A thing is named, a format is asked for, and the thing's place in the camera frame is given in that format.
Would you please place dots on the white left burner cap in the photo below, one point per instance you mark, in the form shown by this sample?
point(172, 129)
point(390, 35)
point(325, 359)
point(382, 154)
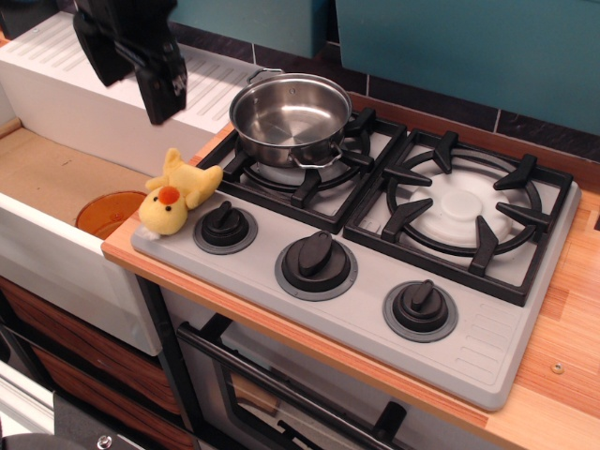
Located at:
point(296, 176)

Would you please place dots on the orange plastic sink drain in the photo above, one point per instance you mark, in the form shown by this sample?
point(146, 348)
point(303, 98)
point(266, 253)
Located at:
point(102, 216)

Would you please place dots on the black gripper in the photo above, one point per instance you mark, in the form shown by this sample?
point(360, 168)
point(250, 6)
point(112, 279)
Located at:
point(115, 35)

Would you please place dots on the lower wooden drawer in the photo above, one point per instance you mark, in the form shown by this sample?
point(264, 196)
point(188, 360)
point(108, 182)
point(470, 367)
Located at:
point(137, 398)

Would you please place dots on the white burner cap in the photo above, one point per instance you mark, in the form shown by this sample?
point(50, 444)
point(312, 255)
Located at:
point(458, 200)
point(296, 176)

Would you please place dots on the upper wooden drawer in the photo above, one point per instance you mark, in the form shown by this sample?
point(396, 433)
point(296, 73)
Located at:
point(112, 357)

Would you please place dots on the black stove knob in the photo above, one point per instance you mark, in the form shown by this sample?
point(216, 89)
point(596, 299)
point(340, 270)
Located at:
point(225, 230)
point(316, 268)
point(420, 311)

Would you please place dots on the middle black stove knob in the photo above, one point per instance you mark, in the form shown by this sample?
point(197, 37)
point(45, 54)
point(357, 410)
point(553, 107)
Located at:
point(316, 268)

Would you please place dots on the right black stove knob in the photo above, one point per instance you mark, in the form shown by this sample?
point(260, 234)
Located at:
point(420, 311)

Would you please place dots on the wooden drawer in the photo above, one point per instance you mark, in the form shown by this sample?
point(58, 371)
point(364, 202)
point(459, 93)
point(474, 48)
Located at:
point(137, 398)
point(112, 357)

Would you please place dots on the black burner grate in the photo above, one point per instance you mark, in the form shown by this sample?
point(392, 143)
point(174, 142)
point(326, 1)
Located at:
point(505, 270)
point(368, 142)

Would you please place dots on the white right burner cap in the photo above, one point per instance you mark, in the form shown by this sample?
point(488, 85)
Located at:
point(458, 200)

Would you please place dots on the yellow stuffed duck toy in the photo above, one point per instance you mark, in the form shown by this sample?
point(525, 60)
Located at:
point(180, 189)

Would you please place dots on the left black burner grate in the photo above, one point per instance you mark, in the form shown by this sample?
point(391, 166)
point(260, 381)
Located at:
point(368, 142)

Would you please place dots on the white toy sink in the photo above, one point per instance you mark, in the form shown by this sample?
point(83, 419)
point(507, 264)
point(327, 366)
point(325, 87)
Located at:
point(66, 140)

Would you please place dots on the grey toy stove top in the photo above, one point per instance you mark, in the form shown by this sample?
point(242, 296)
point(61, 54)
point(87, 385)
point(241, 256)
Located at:
point(478, 361)

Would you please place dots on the right black burner grate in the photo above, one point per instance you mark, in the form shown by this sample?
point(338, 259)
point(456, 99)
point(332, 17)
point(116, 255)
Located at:
point(505, 270)

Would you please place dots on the left black stove knob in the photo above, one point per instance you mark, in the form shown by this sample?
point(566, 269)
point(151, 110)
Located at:
point(225, 230)

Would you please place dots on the stainless steel pan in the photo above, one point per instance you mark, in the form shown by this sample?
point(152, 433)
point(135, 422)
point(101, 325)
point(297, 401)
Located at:
point(291, 120)

